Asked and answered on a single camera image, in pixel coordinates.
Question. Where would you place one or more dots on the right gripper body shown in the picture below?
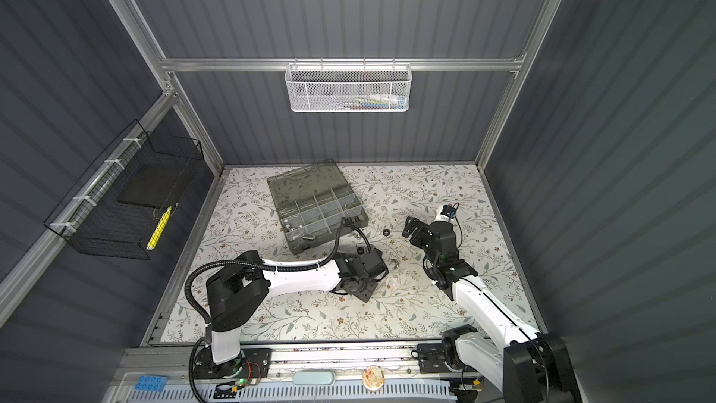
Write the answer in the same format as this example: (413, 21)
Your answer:
(424, 233)

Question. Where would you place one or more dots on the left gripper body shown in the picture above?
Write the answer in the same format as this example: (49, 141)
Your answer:
(364, 284)

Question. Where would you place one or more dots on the black hex bolt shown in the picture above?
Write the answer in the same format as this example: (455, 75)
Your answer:
(352, 220)

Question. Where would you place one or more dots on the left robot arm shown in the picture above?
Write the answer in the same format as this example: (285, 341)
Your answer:
(236, 291)

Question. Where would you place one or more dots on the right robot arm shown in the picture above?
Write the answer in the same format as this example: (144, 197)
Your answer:
(525, 364)

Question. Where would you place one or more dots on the floral table mat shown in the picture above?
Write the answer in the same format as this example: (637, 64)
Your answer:
(405, 305)

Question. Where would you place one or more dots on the grey compartment organizer box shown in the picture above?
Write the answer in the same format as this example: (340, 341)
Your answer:
(311, 202)

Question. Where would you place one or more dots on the blue block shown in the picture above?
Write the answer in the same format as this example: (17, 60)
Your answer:
(151, 383)

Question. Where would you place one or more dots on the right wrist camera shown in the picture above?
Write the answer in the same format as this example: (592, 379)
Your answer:
(447, 213)

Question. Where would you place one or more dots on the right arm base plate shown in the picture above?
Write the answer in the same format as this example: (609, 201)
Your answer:
(438, 358)

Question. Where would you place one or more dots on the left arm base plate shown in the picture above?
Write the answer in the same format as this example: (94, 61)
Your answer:
(251, 364)

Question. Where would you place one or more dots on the white wire mesh basket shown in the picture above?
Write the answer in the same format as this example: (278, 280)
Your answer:
(346, 88)

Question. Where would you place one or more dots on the black wire basket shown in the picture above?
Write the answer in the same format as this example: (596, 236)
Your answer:
(115, 212)

